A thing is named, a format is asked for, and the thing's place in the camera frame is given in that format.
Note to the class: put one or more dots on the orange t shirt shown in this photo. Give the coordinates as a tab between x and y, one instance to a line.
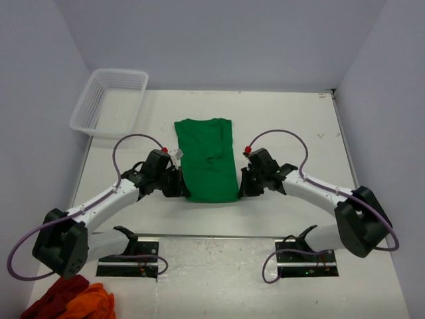
94	302

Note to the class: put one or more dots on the green t shirt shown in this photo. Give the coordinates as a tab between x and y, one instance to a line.
208	165

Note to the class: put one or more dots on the white plastic basket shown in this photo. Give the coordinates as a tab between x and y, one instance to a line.
110	103

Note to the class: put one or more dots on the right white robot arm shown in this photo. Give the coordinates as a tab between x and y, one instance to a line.
360	221

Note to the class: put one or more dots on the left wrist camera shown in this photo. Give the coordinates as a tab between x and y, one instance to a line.
176	155

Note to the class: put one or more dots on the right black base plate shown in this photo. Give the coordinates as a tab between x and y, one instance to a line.
293	265

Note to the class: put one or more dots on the dark red t shirt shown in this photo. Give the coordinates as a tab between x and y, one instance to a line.
54	301

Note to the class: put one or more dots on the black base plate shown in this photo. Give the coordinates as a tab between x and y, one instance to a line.
293	265
132	268

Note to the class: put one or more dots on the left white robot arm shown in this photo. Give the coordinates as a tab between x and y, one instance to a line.
69	239

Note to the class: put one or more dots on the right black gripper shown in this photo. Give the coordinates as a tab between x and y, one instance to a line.
246	191

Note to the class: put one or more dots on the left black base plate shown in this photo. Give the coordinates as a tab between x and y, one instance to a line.
132	268

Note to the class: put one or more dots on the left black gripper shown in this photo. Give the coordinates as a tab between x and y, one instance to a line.
179	189

